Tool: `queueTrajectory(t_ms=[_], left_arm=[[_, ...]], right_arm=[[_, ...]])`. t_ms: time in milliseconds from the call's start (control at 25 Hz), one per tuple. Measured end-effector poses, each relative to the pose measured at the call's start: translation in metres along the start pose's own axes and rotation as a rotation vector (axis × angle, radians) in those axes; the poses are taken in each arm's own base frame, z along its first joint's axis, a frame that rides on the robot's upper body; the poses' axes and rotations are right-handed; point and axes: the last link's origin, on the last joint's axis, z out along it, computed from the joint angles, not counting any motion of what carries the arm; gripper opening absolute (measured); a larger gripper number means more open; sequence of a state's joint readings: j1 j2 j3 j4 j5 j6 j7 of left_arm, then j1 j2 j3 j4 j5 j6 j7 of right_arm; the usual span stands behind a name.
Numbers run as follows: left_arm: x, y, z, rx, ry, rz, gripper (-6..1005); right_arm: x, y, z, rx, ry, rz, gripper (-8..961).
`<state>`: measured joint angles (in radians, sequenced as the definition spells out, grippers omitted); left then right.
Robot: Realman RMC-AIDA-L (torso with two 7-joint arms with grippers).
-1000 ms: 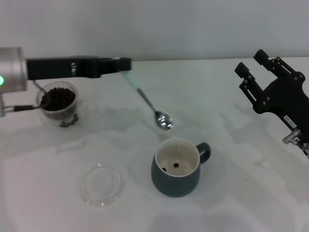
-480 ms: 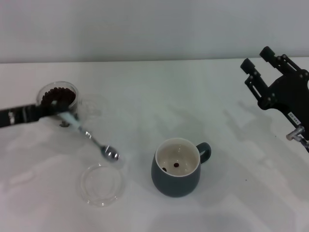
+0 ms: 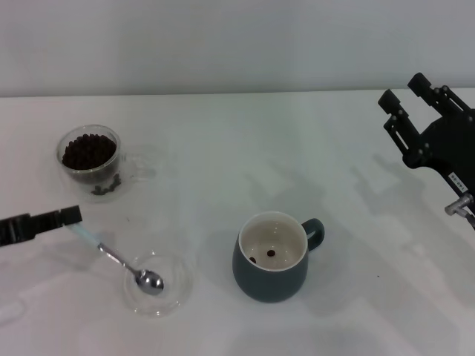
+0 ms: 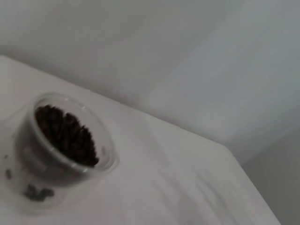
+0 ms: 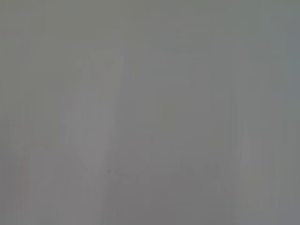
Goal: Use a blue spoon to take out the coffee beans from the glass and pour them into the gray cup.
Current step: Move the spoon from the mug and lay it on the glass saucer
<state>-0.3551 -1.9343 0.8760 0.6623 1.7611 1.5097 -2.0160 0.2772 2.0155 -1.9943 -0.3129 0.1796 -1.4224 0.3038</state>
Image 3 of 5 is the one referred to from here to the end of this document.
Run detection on metal spoon with blue handle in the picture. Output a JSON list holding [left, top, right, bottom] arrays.
[[69, 221, 165, 297]]

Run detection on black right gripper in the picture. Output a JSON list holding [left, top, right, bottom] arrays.
[[377, 72, 475, 194]]

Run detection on silver cable connector plug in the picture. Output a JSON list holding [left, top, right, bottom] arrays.
[[445, 193, 475, 228]]

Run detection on dark teal ceramic mug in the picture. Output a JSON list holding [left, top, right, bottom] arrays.
[[232, 211, 327, 304]]

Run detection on clear double-wall glass cup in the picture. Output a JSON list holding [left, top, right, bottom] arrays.
[[55, 124, 157, 204]]

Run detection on clear round glass saucer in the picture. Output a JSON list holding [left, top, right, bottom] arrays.
[[123, 251, 194, 318]]

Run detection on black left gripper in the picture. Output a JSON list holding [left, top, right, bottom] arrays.
[[0, 204, 82, 246]]

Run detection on dark coffee beans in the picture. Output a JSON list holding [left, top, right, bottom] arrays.
[[61, 133, 124, 197]]

